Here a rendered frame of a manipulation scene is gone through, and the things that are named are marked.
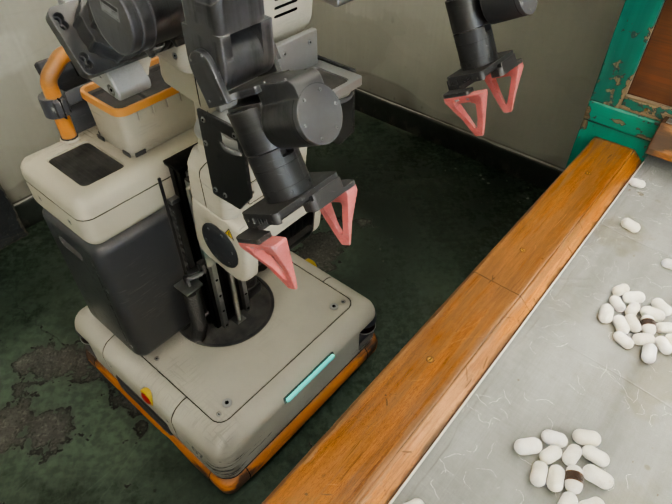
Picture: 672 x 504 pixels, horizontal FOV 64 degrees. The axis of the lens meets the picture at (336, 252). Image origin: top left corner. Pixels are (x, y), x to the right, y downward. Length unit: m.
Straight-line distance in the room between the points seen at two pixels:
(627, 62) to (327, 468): 1.04
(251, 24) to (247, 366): 1.02
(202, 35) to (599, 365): 0.74
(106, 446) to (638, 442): 1.35
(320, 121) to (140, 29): 0.22
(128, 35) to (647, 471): 0.83
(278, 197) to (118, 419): 1.28
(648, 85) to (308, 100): 0.99
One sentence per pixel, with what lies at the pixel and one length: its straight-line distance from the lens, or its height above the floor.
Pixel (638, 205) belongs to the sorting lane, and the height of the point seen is 0.74.
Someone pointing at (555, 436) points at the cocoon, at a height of 0.76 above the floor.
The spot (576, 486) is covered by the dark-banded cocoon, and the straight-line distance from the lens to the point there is 0.81.
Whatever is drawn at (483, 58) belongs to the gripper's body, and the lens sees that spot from 0.89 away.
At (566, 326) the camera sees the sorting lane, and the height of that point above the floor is 0.74.
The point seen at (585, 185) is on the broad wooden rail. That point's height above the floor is 0.76.
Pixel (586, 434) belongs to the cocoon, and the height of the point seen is 0.76.
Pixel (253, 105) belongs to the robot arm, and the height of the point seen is 1.19.
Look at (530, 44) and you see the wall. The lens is 2.36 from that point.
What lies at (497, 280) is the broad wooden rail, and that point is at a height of 0.76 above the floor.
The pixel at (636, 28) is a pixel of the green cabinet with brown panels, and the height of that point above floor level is 1.01.
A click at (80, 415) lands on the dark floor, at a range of 1.82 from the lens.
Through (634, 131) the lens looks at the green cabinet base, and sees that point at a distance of 1.42.
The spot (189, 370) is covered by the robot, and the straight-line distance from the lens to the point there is 1.45.
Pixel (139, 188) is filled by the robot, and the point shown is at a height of 0.78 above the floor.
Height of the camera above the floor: 1.45
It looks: 44 degrees down
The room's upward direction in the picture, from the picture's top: straight up
